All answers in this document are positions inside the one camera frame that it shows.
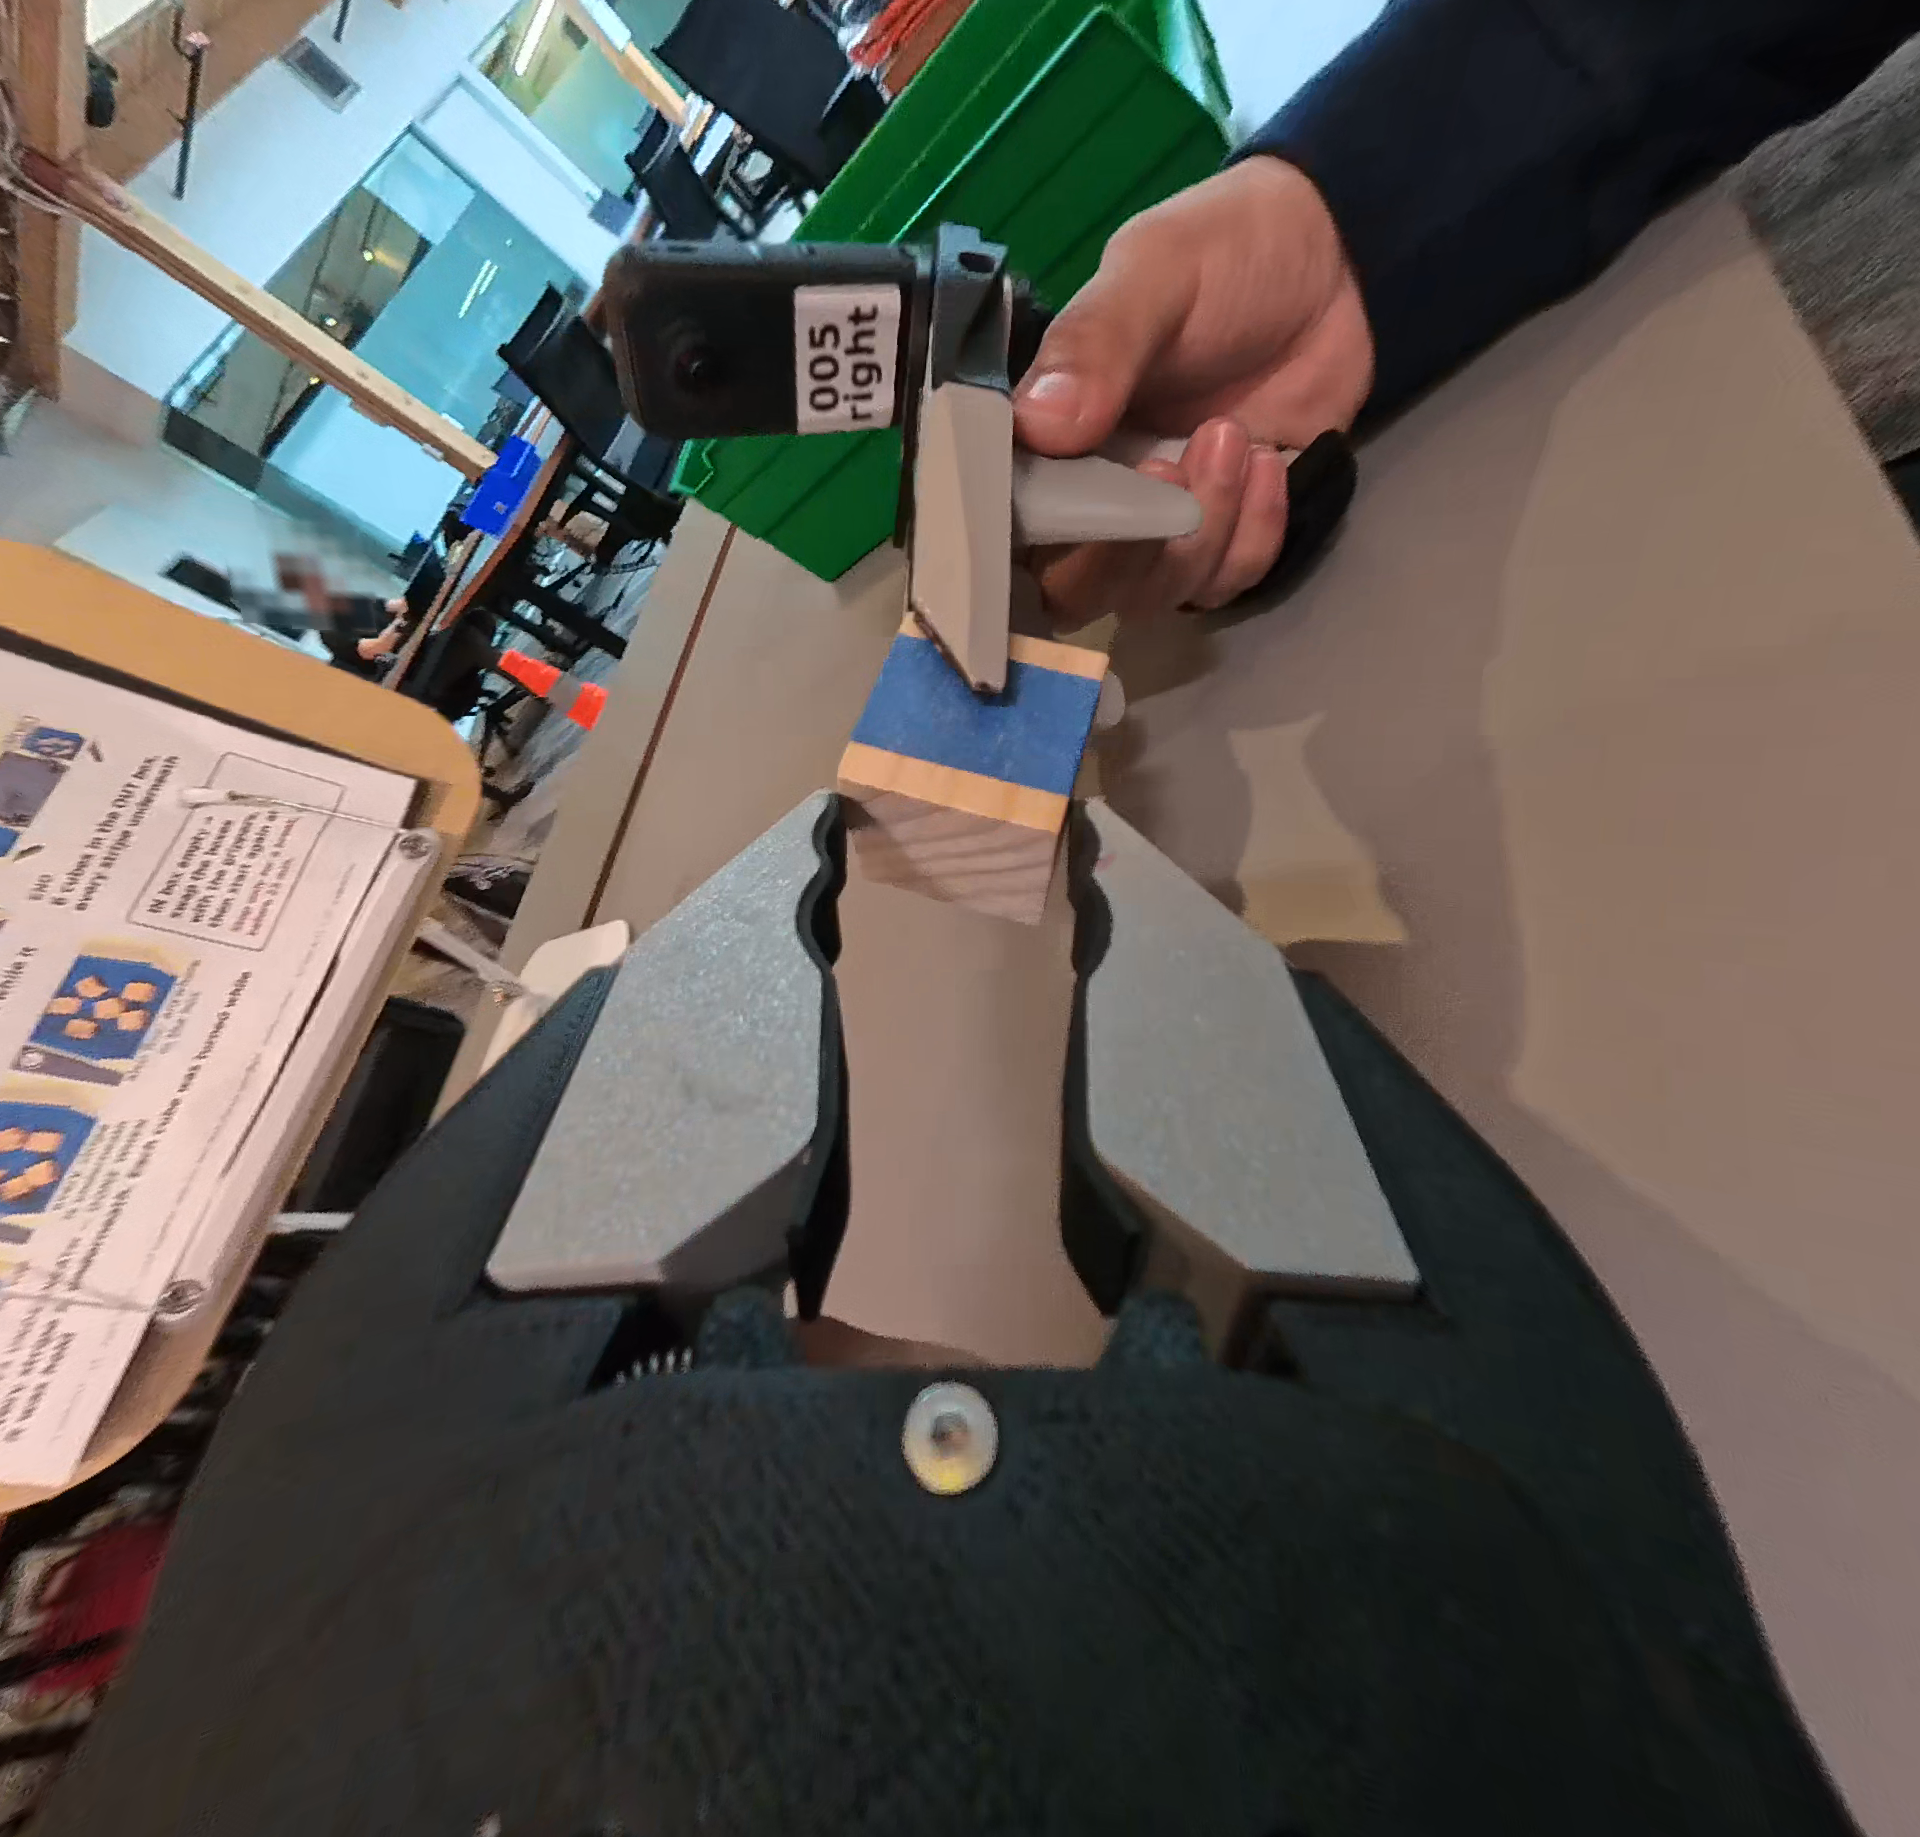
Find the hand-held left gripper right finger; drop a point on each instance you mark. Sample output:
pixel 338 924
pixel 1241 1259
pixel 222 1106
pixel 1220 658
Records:
pixel 1247 1120

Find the person's right hand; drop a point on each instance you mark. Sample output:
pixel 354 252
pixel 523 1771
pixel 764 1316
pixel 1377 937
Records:
pixel 1231 322

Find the green plastic bin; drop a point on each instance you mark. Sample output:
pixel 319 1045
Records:
pixel 1046 112

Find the instruction sheet on stand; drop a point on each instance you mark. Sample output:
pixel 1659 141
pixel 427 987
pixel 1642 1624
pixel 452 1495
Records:
pixel 150 589

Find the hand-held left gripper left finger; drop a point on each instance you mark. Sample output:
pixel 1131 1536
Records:
pixel 672 1120

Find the orange striped traffic cone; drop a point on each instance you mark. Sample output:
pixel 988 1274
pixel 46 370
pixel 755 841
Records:
pixel 564 691

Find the black office chair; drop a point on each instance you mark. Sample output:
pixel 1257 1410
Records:
pixel 584 412
pixel 751 67

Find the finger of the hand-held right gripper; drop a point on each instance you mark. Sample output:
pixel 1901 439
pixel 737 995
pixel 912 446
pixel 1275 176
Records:
pixel 1107 703
pixel 959 517

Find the wooden frame beam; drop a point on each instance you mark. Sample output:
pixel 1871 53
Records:
pixel 222 280

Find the blue-taped wooden cube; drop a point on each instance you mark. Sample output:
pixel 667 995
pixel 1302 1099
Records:
pixel 978 735

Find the blue plastic bin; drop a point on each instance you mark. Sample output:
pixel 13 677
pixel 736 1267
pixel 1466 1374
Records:
pixel 501 484

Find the printed instruction sheet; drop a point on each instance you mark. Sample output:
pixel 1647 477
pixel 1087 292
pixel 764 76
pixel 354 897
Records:
pixel 222 966

